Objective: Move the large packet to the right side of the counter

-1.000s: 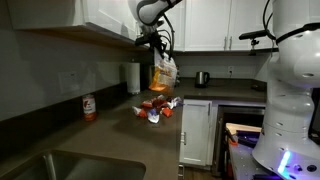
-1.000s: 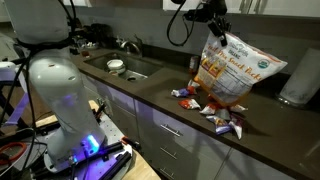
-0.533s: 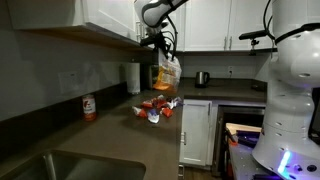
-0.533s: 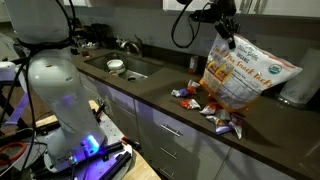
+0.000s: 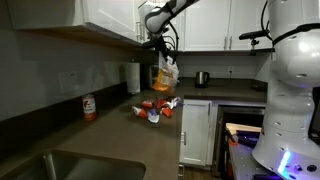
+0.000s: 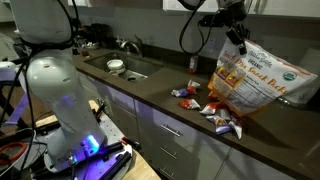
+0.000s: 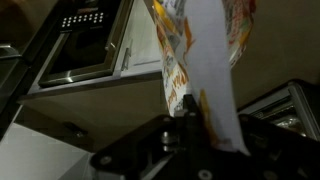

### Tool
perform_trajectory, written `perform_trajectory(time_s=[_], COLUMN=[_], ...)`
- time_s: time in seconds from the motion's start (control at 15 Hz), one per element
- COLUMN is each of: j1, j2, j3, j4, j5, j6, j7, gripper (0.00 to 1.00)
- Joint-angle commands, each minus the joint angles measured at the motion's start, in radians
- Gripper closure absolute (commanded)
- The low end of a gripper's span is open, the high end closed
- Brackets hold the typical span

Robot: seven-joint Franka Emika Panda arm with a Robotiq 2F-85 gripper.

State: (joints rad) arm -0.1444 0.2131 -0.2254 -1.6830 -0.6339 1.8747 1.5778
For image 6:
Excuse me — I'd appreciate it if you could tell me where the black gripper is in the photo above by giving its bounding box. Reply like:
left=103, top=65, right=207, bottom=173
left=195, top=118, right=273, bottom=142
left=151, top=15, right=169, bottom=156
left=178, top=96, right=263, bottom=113
left=219, top=1, right=252, bottom=56

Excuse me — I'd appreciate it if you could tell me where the large orange snack packet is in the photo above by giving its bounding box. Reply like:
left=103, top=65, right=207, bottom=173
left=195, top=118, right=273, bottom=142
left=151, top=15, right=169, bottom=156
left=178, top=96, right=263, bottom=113
left=207, top=37, right=319, bottom=116

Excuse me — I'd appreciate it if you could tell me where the red white small snack packet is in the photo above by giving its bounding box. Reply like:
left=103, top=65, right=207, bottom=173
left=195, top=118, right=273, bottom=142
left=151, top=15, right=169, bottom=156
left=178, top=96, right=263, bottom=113
left=199, top=101, right=224, bottom=116
left=185, top=79, right=202, bottom=96

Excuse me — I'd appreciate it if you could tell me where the purple white small snack packet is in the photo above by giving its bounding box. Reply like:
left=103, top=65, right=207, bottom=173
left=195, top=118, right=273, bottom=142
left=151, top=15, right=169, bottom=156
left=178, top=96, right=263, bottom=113
left=171, top=88, right=190, bottom=98
left=229, top=114, right=244, bottom=140

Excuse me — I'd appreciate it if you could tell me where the white upper cabinet long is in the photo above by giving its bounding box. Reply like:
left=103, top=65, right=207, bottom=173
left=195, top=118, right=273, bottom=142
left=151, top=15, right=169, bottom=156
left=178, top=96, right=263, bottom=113
left=163, top=0, right=320, bottom=18

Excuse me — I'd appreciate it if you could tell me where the white paper towel roll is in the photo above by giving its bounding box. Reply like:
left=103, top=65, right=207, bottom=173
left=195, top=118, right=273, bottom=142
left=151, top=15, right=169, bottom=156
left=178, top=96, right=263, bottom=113
left=278, top=48, right=320, bottom=107

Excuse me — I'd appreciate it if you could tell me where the steel kitchen sink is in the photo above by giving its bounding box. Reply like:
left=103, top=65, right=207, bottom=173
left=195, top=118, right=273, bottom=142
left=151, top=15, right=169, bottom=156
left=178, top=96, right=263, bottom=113
left=83, top=52, right=164, bottom=83

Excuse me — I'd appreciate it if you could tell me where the chrome faucet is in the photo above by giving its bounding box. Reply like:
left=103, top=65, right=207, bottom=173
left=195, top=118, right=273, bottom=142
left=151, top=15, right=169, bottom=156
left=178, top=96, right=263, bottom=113
left=118, top=34, right=144, bottom=56

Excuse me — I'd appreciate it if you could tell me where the grey drawer front stack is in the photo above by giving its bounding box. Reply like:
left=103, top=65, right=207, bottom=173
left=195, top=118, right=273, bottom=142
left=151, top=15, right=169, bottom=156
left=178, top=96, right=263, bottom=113
left=134, top=99, right=232, bottom=180

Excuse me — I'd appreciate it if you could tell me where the white bowl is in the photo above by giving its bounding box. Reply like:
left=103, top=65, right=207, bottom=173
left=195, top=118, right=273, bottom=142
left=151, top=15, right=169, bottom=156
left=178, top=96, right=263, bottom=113
left=106, top=58, right=125, bottom=71

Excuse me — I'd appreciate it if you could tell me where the dark coffee maker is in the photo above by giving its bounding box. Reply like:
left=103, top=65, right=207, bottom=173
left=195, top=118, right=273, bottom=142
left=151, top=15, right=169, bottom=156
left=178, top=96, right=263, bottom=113
left=89, top=22, right=116, bottom=48

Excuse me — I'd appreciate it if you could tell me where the grey under-sink cabinet door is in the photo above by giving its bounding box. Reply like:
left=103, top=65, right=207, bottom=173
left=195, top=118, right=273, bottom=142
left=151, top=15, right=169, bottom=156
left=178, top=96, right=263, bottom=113
left=84, top=76, right=136, bottom=141

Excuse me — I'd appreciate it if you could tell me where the perforated metal robot table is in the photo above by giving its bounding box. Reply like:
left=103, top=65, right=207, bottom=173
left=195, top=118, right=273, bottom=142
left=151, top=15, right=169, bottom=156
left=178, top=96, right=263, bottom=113
left=43, top=113, right=134, bottom=180

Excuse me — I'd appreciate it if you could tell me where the wooden board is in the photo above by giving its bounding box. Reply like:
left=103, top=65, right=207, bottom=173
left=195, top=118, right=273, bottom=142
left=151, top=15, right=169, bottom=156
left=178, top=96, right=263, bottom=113
left=88, top=99, right=162, bottom=180

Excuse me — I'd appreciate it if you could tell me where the black bar clamp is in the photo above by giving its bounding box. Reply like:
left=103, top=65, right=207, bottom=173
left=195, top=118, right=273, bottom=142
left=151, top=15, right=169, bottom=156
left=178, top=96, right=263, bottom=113
left=98, top=141, right=133, bottom=180

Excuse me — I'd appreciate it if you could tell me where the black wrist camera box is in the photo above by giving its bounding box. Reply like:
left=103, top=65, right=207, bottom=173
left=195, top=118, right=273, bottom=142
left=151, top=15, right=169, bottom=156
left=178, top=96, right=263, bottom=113
left=198, top=13, right=231, bottom=28

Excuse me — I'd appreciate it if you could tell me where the large steel drawer handle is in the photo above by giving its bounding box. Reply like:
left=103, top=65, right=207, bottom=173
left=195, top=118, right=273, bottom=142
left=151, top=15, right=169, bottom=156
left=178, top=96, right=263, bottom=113
left=160, top=124, right=184, bottom=138

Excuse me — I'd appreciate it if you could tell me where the medium steel drawer handle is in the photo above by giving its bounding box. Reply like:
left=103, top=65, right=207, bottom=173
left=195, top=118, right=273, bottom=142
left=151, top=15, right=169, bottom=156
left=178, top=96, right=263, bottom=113
left=159, top=147, right=178, bottom=160

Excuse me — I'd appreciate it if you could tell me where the orange handled clamp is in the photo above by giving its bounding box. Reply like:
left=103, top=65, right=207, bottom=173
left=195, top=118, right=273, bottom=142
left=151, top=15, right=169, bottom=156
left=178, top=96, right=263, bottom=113
left=120, top=135, right=143, bottom=151

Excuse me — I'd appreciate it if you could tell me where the small steel drawer handle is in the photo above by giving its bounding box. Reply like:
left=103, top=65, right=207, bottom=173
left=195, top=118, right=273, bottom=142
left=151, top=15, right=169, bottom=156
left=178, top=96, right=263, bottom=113
left=159, top=167, right=174, bottom=180

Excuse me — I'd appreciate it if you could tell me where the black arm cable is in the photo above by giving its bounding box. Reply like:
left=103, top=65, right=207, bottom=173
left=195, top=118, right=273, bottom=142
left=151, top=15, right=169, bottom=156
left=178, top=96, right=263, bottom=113
left=0, top=0, right=81, bottom=174

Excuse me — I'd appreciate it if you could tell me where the purple metal frame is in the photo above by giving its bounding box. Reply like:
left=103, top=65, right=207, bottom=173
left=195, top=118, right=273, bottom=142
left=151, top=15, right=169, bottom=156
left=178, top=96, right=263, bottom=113
left=0, top=63, right=32, bottom=128

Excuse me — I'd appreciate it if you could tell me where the orange cable loop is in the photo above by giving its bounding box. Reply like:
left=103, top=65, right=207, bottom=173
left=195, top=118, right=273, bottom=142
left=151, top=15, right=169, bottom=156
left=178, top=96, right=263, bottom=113
left=0, top=141, right=28, bottom=165

